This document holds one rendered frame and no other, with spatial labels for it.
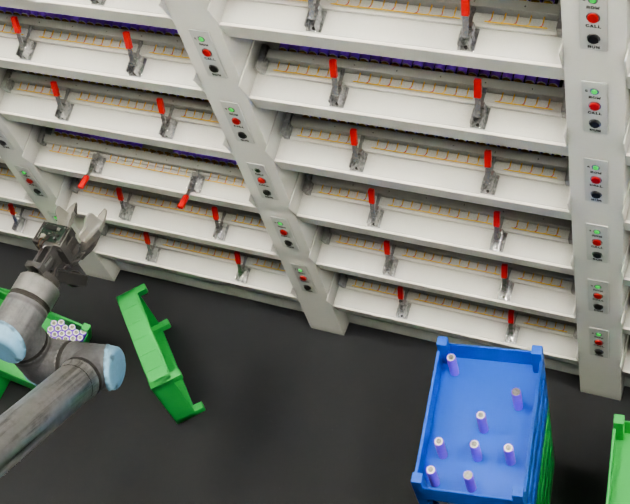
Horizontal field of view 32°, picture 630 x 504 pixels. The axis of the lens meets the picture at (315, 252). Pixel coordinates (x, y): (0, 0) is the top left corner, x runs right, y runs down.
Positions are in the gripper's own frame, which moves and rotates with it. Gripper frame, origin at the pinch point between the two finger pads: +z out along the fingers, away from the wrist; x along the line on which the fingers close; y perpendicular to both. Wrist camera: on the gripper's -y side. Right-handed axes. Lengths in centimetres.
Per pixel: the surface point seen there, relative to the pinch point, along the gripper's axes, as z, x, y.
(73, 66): 15.8, 0.2, 28.3
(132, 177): 17.7, 2.5, -10.2
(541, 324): 24, -90, -47
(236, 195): 18.1, -24.7, -10.1
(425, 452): -27, -83, -17
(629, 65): 15, -110, 49
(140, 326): -2.1, 3.6, -45.1
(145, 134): 16.4, -9.1, 8.9
